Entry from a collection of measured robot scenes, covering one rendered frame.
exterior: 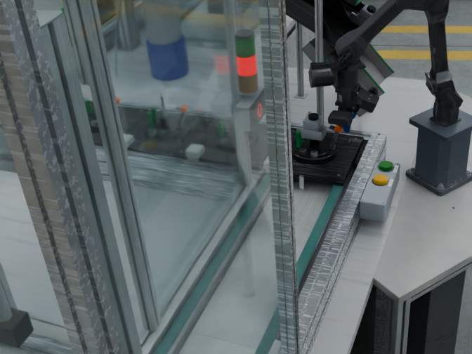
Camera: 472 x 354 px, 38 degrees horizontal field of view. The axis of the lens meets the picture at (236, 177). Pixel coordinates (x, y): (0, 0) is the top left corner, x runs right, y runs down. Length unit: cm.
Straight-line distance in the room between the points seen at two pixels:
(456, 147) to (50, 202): 163
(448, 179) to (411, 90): 64
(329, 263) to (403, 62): 330
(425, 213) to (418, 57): 301
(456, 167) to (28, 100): 172
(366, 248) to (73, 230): 140
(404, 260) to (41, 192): 142
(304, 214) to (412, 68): 298
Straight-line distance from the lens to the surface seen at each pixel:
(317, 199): 197
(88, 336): 63
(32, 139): 51
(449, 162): 207
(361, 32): 186
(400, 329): 189
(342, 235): 177
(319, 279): 165
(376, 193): 192
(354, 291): 177
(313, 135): 202
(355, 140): 213
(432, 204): 207
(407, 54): 500
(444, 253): 190
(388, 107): 253
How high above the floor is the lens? 208
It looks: 34 degrees down
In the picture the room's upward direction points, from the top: 6 degrees counter-clockwise
